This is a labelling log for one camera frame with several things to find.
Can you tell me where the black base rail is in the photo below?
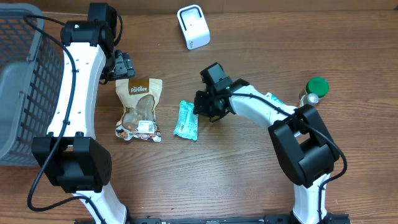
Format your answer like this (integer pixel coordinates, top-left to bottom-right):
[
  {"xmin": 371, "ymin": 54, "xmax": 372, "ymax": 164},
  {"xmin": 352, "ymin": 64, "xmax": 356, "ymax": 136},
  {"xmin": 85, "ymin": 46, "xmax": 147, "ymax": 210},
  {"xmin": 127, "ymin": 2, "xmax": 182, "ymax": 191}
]
[{"xmin": 74, "ymin": 213, "xmax": 352, "ymax": 224}]

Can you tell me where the brown snack pouch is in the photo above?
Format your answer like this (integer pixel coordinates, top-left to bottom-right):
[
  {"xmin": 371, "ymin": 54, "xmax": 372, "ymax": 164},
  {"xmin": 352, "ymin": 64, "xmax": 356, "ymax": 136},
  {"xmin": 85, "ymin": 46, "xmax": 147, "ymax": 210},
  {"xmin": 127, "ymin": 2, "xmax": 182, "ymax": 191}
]
[{"xmin": 115, "ymin": 78, "xmax": 163, "ymax": 142}]

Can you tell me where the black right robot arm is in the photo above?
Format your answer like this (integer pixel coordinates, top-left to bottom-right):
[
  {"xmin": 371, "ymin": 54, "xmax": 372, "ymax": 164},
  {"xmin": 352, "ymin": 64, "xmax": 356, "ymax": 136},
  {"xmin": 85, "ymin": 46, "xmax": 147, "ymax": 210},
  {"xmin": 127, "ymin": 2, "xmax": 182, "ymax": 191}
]
[{"xmin": 193, "ymin": 62, "xmax": 344, "ymax": 223}]

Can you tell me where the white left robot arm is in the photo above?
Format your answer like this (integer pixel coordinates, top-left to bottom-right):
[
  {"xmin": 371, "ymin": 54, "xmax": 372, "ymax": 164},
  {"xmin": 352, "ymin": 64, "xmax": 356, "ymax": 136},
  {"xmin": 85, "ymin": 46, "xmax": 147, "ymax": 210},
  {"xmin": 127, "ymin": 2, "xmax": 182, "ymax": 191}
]
[{"xmin": 31, "ymin": 2, "xmax": 135, "ymax": 223}]

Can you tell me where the green tissue pack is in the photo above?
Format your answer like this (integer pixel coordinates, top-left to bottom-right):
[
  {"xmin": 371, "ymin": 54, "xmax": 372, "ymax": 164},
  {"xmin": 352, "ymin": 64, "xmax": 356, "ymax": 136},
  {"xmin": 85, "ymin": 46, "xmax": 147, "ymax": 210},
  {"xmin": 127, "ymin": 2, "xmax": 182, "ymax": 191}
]
[{"xmin": 266, "ymin": 92, "xmax": 284, "ymax": 105}]

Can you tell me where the yellow dish soap bottle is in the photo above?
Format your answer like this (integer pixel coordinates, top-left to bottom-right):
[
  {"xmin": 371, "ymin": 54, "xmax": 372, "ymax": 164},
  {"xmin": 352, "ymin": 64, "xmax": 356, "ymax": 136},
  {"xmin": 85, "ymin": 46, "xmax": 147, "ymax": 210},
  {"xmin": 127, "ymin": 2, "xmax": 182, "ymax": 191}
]
[{"xmin": 299, "ymin": 93, "xmax": 320, "ymax": 107}]

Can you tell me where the teal snack wrapper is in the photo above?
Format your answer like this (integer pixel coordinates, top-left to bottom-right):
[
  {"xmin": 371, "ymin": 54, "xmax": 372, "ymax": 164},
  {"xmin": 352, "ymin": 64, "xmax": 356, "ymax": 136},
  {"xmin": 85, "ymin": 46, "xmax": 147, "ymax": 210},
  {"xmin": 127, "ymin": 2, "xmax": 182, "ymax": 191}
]
[{"xmin": 174, "ymin": 100, "xmax": 198, "ymax": 141}]

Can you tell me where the white barcode scanner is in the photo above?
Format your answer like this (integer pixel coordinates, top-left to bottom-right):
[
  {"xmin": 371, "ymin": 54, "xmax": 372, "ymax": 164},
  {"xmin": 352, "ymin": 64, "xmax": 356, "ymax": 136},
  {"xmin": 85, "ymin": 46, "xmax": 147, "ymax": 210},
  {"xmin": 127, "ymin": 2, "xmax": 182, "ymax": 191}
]
[{"xmin": 177, "ymin": 4, "xmax": 210, "ymax": 50}]

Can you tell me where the grey plastic mesh basket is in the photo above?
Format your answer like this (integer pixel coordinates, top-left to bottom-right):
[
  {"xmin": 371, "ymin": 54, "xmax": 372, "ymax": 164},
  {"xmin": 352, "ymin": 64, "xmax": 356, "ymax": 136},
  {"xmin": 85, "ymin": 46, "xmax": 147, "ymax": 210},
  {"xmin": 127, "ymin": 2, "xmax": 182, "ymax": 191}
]
[{"xmin": 1, "ymin": 3, "xmax": 63, "ymax": 166}]

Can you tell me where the green lid jar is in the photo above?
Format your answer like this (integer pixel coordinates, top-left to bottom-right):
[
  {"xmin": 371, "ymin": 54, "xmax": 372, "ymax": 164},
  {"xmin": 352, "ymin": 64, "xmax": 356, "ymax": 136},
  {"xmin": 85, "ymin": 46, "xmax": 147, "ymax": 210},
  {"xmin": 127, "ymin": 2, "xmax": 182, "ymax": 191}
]
[{"xmin": 299, "ymin": 77, "xmax": 330, "ymax": 99}]

